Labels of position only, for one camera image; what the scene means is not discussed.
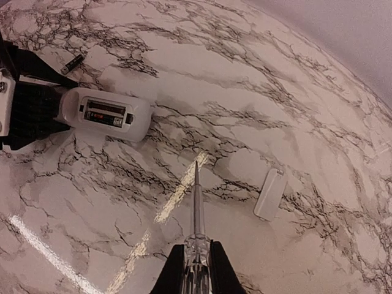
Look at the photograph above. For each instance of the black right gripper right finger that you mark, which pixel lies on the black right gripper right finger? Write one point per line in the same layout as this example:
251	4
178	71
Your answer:
223	277

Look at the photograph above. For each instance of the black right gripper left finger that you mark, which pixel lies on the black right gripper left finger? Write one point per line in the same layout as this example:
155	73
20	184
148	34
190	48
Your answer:
170	279

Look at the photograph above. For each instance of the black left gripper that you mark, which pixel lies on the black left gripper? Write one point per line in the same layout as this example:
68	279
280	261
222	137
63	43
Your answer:
30	113

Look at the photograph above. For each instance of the black AAA battery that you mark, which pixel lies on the black AAA battery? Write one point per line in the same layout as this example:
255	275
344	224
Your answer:
106	119
73	64

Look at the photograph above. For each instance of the white remote control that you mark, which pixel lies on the white remote control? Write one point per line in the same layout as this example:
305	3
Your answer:
136	113

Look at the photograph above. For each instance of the white battery cover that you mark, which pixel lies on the white battery cover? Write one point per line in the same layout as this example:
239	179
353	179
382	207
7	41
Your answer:
271	194

